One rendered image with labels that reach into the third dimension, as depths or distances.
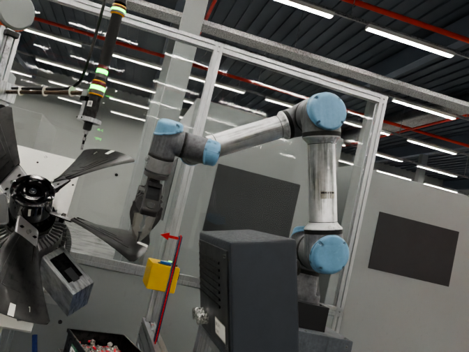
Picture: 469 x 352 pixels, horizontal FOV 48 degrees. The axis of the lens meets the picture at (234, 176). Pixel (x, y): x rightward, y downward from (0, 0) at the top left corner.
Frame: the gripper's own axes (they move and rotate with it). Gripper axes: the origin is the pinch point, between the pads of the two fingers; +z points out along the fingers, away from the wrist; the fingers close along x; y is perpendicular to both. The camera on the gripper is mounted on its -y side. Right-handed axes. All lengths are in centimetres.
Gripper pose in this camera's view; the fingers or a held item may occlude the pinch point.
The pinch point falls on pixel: (138, 238)
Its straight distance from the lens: 157.6
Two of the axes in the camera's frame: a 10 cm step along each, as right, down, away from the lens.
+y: -1.7, -2.5, 9.5
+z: -3.0, 9.3, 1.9
